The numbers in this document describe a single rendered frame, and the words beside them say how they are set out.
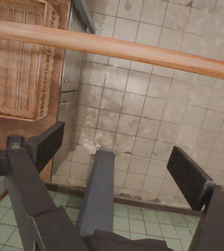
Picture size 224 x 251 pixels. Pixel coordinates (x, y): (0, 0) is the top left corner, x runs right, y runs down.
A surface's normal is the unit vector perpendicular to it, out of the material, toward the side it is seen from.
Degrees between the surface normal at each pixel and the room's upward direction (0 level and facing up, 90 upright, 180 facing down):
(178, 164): 89
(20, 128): 0
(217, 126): 0
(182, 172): 89
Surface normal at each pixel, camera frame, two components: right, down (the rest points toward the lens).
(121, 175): -0.03, 0.25
